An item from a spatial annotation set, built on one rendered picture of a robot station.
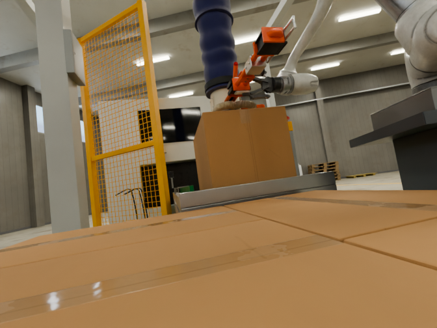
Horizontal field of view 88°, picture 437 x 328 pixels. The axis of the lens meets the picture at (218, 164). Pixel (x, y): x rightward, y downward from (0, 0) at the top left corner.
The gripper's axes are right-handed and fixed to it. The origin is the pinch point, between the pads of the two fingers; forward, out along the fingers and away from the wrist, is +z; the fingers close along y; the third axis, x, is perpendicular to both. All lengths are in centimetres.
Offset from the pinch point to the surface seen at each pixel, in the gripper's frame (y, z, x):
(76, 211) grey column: 51, 95, 58
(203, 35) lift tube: -41.0, 9.6, 22.0
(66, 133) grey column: 2, 98, 58
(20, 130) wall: -235, 542, 837
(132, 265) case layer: 53, 43, -69
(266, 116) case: 16.8, -9.1, -4.1
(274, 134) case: 25.7, -11.6, -4.2
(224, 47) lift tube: -30.7, 0.0, 16.9
